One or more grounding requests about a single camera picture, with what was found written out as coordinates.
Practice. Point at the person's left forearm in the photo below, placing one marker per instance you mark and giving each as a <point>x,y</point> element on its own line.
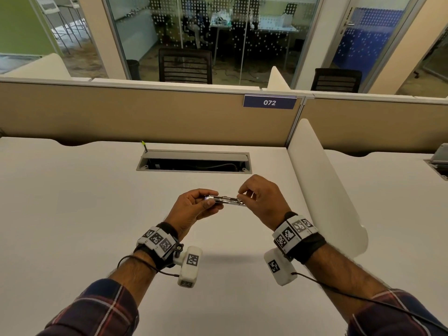
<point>134,276</point>

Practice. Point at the plaid left shirt sleeve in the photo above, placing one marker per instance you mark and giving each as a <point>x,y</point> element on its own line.
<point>94,311</point>

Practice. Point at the person's right hand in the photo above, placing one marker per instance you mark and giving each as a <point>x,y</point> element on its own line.
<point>267,202</point>

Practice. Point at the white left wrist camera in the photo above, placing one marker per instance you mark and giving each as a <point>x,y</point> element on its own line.
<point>189,267</point>

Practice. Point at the person's right thumb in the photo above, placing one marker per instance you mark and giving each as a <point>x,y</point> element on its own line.
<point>246,203</point>

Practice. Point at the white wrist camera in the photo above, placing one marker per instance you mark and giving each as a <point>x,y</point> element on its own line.
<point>189,267</point>
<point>278,267</point>

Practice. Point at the person's left hand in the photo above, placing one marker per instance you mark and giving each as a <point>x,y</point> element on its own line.
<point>183,211</point>

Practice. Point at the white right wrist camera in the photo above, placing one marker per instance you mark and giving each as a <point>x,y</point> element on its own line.
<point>278,267</point>

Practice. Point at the person's right forearm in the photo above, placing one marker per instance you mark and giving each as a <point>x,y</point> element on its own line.
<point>344,276</point>

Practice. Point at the green-tipped black stick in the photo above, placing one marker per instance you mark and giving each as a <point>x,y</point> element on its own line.
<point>144,146</point>

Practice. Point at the plaid shirt sleeve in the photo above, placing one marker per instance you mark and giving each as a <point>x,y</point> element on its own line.
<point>395,316</point>
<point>94,311</point>

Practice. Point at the person's left thumb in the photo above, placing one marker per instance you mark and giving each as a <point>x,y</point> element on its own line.
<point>203,193</point>

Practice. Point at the beige cubicle partition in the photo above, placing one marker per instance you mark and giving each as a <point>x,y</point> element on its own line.
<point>140,113</point>

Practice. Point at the white table with metal legs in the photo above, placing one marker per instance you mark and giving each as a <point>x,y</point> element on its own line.
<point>252,31</point>

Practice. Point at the left wristband with marker tags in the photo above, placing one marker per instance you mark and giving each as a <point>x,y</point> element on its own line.
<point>159,241</point>

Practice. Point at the silver metal folding tool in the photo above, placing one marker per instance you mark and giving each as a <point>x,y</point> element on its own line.
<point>225,200</point>

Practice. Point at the black trash bin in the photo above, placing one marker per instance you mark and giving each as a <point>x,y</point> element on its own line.
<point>133,69</point>

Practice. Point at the glass door with dotted film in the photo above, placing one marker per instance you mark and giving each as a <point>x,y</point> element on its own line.
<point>364,38</point>

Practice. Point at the blue number sign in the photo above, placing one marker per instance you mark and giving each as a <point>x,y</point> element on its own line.
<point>269,102</point>

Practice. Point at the black mesh office chair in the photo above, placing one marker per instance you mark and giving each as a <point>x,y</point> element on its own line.
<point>185,66</point>
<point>336,80</point>

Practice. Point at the plaid right shirt sleeve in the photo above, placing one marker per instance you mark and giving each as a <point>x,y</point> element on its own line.
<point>395,316</point>

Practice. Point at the white desk divider panel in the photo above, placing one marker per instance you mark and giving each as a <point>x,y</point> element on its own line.
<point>38,68</point>
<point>325,185</point>
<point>278,80</point>

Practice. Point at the wristband with marker tags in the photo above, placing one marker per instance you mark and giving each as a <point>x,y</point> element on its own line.
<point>297,236</point>
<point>159,241</point>

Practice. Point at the right wristband with marker tags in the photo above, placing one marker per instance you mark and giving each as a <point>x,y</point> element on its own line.
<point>297,236</point>

